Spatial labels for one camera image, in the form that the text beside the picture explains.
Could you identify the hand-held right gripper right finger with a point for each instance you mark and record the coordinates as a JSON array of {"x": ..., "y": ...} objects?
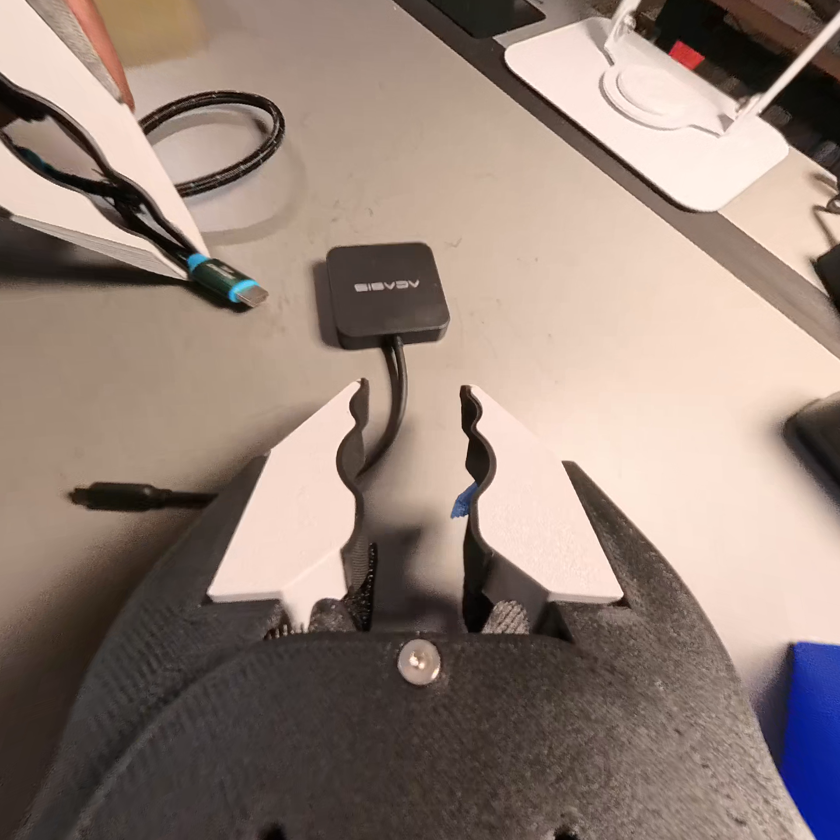
[{"x": 551, "y": 525}]

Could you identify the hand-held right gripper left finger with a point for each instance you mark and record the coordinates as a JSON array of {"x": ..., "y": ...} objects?
[{"x": 289, "y": 518}]

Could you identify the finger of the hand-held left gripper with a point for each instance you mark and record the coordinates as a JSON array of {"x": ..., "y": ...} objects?
[
  {"x": 79, "y": 85},
  {"x": 65, "y": 210}
]

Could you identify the black square adapter hub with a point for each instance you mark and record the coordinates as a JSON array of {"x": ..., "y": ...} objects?
[{"x": 387, "y": 295}]

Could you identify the blue storage bin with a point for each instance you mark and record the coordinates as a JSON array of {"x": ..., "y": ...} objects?
[{"x": 814, "y": 741}]

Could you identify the dark brown desk pad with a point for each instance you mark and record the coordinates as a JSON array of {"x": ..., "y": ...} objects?
[{"x": 485, "y": 16}]

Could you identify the red storage bin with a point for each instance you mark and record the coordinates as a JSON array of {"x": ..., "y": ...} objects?
[{"x": 686, "y": 56}]

